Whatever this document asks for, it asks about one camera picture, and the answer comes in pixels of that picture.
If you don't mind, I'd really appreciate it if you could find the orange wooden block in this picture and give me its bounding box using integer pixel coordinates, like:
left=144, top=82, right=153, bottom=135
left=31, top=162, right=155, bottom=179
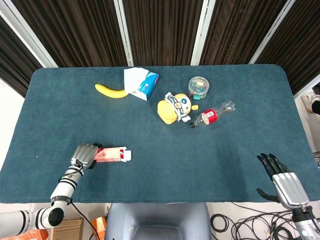
left=90, top=216, right=108, bottom=240

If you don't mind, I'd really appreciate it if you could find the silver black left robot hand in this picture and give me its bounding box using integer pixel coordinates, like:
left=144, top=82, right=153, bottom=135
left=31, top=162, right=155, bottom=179
left=69, top=142, right=104, bottom=169

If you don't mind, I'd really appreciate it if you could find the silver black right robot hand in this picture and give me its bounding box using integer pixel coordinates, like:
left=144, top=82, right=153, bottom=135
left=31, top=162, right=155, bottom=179
left=256, top=152, right=311, bottom=209

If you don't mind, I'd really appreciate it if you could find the dark teal table cloth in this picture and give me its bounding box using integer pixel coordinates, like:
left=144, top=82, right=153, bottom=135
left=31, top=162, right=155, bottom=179
left=0, top=63, right=320, bottom=204

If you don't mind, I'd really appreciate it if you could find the pink toothpaste carton box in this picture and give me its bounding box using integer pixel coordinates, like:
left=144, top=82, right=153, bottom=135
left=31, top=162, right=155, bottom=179
left=93, top=146, right=133, bottom=164

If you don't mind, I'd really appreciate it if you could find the blue white tissue box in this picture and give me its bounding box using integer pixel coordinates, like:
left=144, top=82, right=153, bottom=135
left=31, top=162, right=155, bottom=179
left=123, top=67, right=160, bottom=102

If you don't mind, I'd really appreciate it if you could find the white sneaker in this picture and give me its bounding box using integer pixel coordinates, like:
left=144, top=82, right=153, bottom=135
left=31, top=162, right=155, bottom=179
left=300, top=90, right=317, bottom=114

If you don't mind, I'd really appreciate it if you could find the empty red-label plastic bottle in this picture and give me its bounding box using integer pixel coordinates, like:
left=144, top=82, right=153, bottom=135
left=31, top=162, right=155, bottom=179
left=188, top=100, right=237, bottom=130

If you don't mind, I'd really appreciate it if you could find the clear round clip container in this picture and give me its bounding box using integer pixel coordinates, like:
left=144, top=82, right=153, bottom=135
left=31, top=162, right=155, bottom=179
left=187, top=76, right=211, bottom=99

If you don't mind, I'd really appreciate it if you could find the flat orange package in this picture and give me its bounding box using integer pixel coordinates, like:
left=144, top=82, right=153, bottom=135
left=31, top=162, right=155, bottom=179
left=9, top=228, right=50, bottom=240

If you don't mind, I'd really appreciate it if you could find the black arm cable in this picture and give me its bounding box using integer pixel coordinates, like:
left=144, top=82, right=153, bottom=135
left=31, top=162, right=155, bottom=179
left=69, top=198, right=101, bottom=240

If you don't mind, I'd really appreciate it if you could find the yellow plush toy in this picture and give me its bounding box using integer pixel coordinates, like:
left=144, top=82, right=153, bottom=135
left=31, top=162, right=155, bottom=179
left=157, top=91, right=199, bottom=125

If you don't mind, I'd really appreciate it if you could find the dark folding screen panel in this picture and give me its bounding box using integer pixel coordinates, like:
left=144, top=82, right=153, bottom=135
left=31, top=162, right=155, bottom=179
left=190, top=0, right=297, bottom=67
left=0, top=0, right=59, bottom=99
left=249, top=0, right=320, bottom=99
left=11, top=0, right=135, bottom=68
left=113, top=0, right=210, bottom=67

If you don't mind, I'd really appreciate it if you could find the black floor cable tangle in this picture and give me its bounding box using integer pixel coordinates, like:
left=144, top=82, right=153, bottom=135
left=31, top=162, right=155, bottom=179
left=209, top=201, right=320, bottom=240

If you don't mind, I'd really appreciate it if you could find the yellow banana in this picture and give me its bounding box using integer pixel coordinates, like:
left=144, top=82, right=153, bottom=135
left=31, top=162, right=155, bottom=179
left=94, top=83, right=129, bottom=99

